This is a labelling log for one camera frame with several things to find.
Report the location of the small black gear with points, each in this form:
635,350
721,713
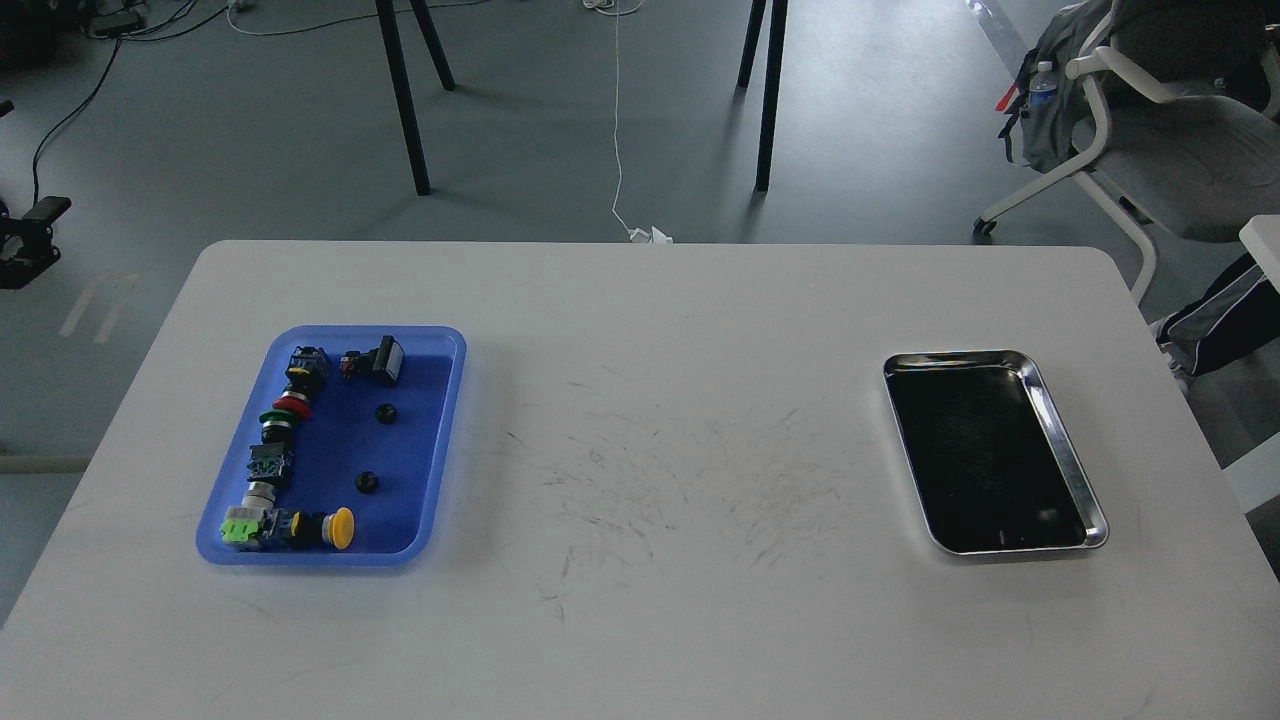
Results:
386,414
367,482

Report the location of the blue plastic tray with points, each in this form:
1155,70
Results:
342,438

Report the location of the black table leg left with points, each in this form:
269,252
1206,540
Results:
393,49

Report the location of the black table leg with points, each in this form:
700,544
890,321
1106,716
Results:
393,49
777,12

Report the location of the black table leg right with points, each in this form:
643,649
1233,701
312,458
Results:
777,12

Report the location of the steel tray black inside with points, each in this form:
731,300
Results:
994,468

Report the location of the grey backpack with bottle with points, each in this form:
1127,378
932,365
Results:
1042,101

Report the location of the white office chair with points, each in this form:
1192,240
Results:
1182,124

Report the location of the black clamp on floor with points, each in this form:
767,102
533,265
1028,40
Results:
36,252

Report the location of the black selector switch part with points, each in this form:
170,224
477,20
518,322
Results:
382,363

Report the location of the red mushroom button switch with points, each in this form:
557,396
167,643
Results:
306,375

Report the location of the green button switch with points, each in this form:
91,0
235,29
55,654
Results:
270,470

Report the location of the yellow mushroom button switch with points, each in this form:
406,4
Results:
297,530

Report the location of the bright green switch block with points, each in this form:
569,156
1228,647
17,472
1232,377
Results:
243,528

